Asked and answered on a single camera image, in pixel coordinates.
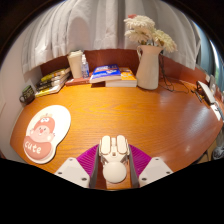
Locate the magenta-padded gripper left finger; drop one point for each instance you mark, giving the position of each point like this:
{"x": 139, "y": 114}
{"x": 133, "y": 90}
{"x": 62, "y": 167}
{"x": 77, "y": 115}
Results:
{"x": 74, "y": 171}

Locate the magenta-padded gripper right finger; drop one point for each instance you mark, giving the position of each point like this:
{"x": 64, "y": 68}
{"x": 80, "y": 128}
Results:
{"x": 155, "y": 170}

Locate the white computer mouse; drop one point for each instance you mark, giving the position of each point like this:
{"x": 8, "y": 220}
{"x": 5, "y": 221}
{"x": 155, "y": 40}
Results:
{"x": 114, "y": 171}

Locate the white pink cartoon mouse pad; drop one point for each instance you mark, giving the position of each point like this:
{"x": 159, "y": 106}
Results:
{"x": 43, "y": 133}

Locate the yellow and white book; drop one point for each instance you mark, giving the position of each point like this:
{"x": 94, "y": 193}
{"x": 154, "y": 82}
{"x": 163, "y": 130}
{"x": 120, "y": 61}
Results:
{"x": 48, "y": 91}

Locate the dark green mug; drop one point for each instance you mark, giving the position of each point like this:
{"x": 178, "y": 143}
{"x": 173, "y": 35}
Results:
{"x": 28, "y": 94}

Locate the brown book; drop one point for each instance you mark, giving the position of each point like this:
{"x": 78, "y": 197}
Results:
{"x": 76, "y": 81}

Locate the white flat device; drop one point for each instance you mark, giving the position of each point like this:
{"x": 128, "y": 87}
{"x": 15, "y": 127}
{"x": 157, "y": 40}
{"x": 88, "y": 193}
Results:
{"x": 206, "y": 91}

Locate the orange book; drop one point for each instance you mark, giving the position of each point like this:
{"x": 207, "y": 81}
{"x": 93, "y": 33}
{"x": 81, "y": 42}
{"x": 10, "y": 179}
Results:
{"x": 128, "y": 78}

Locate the yellow and black book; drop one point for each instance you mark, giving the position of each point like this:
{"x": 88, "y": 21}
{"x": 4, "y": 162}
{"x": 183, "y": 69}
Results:
{"x": 55, "y": 74}

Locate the clear spray bottle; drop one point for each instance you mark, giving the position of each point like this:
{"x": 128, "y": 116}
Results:
{"x": 85, "y": 70}

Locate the white jug vase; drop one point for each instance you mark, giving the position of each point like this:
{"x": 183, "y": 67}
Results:
{"x": 148, "y": 68}

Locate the cream lidded tumbler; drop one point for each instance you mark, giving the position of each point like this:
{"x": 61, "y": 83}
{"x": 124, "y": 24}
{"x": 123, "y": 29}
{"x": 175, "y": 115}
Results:
{"x": 75, "y": 65}

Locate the white flower bouquet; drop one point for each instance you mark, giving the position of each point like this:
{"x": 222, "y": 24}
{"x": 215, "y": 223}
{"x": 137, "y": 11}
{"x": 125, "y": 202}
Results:
{"x": 146, "y": 31}

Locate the white curtain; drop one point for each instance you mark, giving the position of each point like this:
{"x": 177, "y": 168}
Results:
{"x": 100, "y": 26}

